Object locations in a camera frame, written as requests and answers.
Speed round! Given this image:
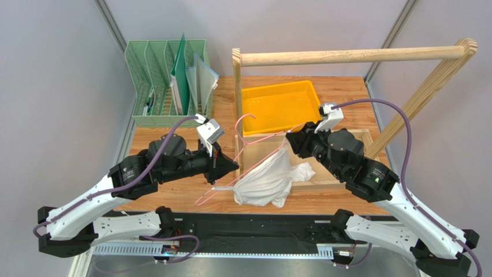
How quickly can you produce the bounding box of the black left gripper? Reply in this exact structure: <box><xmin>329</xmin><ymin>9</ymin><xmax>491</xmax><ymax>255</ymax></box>
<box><xmin>159</xmin><ymin>140</ymin><xmax>240</xmax><ymax>185</ymax></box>

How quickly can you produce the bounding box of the white tank top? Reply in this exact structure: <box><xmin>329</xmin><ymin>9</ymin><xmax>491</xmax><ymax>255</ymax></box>
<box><xmin>212</xmin><ymin>139</ymin><xmax>316</xmax><ymax>208</ymax></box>

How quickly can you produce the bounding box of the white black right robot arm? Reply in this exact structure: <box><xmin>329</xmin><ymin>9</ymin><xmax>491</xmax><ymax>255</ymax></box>
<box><xmin>286</xmin><ymin>122</ymin><xmax>479</xmax><ymax>276</ymax></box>

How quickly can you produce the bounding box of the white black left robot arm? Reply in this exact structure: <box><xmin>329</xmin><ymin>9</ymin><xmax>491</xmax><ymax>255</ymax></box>
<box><xmin>38</xmin><ymin>134</ymin><xmax>239</xmax><ymax>258</ymax></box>

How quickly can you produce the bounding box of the yellow plastic tray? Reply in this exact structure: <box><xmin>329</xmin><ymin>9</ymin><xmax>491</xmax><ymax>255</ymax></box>
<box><xmin>241</xmin><ymin>80</ymin><xmax>321</xmax><ymax>136</ymax></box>

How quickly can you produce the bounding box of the wooden clothes rack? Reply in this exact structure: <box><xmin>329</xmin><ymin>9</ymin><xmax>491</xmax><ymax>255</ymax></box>
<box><xmin>231</xmin><ymin>38</ymin><xmax>479</xmax><ymax>194</ymax></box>

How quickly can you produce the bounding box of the translucent document pouch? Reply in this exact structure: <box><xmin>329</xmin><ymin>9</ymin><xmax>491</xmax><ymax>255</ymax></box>
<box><xmin>185</xmin><ymin>52</ymin><xmax>219</xmax><ymax>115</ymax></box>

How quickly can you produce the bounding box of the green file organizer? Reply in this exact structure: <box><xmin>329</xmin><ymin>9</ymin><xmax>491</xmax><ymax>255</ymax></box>
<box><xmin>124</xmin><ymin>39</ymin><xmax>214</xmax><ymax>128</ymax></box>

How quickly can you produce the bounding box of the green folder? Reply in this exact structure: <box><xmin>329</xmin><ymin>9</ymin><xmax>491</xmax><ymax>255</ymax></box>
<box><xmin>171</xmin><ymin>33</ymin><xmax>190</xmax><ymax>115</ymax></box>

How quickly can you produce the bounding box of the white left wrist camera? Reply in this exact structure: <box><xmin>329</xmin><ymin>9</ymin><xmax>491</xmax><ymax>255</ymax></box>
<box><xmin>195</xmin><ymin>114</ymin><xmax>225</xmax><ymax>157</ymax></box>

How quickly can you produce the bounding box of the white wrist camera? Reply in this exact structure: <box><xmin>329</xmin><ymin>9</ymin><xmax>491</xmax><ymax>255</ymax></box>
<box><xmin>314</xmin><ymin>102</ymin><xmax>344</xmax><ymax>133</ymax></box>
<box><xmin>195</xmin><ymin>114</ymin><xmax>225</xmax><ymax>157</ymax></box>

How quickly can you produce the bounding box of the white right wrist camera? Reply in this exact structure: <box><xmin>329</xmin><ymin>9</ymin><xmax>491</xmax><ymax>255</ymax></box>
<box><xmin>314</xmin><ymin>102</ymin><xmax>344</xmax><ymax>133</ymax></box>

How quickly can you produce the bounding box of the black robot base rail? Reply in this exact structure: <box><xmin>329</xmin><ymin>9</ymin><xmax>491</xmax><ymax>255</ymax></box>
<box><xmin>156</xmin><ymin>213</ymin><xmax>354</xmax><ymax>254</ymax></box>

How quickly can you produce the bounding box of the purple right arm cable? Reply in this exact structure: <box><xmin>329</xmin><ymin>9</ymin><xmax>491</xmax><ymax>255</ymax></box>
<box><xmin>334</xmin><ymin>98</ymin><xmax>483</xmax><ymax>277</ymax></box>

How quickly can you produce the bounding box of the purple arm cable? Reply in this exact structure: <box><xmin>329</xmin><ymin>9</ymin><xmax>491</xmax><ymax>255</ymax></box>
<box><xmin>334</xmin><ymin>98</ymin><xmax>483</xmax><ymax>277</ymax></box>
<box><xmin>32</xmin><ymin>115</ymin><xmax>203</xmax><ymax>265</ymax></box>

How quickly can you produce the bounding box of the white slotted cable duct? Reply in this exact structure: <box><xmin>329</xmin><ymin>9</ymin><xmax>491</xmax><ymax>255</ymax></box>
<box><xmin>92</xmin><ymin>242</ymin><xmax>334</xmax><ymax>260</ymax></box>

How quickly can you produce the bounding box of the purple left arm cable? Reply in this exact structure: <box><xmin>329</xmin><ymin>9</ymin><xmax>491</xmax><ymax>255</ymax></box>
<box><xmin>32</xmin><ymin>115</ymin><xmax>203</xmax><ymax>265</ymax></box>

